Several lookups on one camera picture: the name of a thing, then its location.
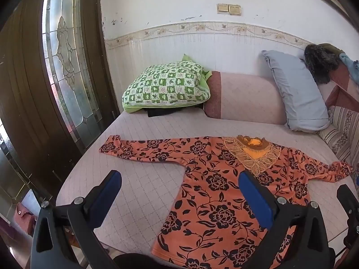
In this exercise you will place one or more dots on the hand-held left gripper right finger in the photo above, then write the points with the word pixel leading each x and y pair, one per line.
pixel 256 199

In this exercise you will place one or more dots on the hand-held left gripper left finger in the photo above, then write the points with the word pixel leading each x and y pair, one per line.
pixel 108 190

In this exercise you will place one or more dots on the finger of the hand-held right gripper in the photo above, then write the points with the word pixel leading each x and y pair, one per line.
pixel 347 199

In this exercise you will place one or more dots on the orange floral shirt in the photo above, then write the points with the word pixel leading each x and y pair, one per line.
pixel 213 190

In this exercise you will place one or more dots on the striped floral cushion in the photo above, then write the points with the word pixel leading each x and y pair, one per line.
pixel 340 131

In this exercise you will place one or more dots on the pink bag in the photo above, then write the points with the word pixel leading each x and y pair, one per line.
pixel 25 218

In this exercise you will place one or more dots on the black folded cloth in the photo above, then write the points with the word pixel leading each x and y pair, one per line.
pixel 157 112

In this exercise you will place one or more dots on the pink bolster cushion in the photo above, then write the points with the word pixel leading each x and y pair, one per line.
pixel 246 98

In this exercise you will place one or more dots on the maroon and pink backrest cushion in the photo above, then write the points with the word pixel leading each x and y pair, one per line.
pixel 342 89

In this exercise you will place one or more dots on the light blue pillow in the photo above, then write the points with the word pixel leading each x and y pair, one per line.
pixel 297 95

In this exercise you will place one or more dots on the green checkered pillow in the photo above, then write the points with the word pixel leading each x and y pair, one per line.
pixel 165 85

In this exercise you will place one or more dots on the wooden door with leaded glass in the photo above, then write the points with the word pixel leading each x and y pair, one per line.
pixel 25 89

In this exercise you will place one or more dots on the blue crumpled cloth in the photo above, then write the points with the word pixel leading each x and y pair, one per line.
pixel 352 64

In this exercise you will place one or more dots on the dark furry cloth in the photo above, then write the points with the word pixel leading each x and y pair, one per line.
pixel 319 61

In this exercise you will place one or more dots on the beige wall switch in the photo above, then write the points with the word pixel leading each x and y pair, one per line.
pixel 235 9
pixel 223 8

